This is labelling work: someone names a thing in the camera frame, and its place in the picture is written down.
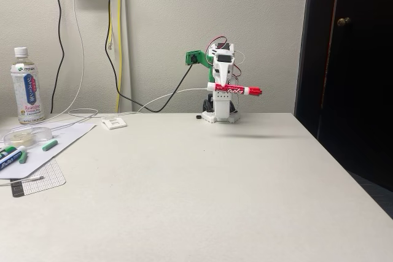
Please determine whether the green camera mount with camera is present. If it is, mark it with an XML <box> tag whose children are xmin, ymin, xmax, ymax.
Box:
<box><xmin>184</xmin><ymin>49</ymin><xmax>216</xmax><ymax>82</ymax></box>

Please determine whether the white square adapter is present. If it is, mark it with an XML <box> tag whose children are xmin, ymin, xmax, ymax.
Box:
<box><xmin>100</xmin><ymin>117</ymin><xmax>128</xmax><ymax>130</ymax></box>

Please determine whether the red Expo marker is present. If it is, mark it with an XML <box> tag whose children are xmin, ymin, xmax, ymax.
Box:
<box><xmin>206</xmin><ymin>82</ymin><xmax>263</xmax><ymax>96</ymax></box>

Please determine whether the white cable with connector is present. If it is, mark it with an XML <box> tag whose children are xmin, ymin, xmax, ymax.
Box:
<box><xmin>0</xmin><ymin>175</ymin><xmax>45</xmax><ymax>187</ymax></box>

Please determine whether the white wall conduit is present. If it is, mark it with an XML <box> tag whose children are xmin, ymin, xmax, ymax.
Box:
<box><xmin>122</xmin><ymin>0</ymin><xmax>133</xmax><ymax>113</ymax></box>

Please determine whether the clear plastic round dish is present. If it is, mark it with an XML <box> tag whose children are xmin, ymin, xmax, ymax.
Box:
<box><xmin>2</xmin><ymin>125</ymin><xmax>53</xmax><ymax>147</ymax></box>

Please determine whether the yellow cable with plug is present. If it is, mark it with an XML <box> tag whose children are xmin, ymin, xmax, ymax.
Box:
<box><xmin>105</xmin><ymin>0</ymin><xmax>114</xmax><ymax>50</ymax></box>

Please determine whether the dark door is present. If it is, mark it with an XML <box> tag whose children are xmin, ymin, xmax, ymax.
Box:
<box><xmin>294</xmin><ymin>0</ymin><xmax>393</xmax><ymax>192</ymax></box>

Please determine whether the blue Expo marker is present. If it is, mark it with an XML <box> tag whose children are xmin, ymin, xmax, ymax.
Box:
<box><xmin>0</xmin><ymin>145</ymin><xmax>28</xmax><ymax>171</ymax></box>

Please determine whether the black camera cable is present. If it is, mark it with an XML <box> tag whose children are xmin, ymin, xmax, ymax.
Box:
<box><xmin>106</xmin><ymin>0</ymin><xmax>195</xmax><ymax>114</ymax></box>

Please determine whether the white paper sheet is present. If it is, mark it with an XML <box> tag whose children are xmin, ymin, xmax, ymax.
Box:
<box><xmin>0</xmin><ymin>120</ymin><xmax>98</xmax><ymax>180</ymax></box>

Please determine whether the green Expo marker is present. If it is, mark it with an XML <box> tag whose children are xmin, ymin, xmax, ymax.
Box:
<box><xmin>0</xmin><ymin>145</ymin><xmax>18</xmax><ymax>159</ymax></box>

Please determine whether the jasmine green tea bottle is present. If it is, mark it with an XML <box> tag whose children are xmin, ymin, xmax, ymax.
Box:
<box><xmin>10</xmin><ymin>46</ymin><xmax>45</xmax><ymax>125</ymax></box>

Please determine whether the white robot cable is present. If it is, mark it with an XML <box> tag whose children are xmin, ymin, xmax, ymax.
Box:
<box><xmin>98</xmin><ymin>87</ymin><xmax>211</xmax><ymax>118</ymax></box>

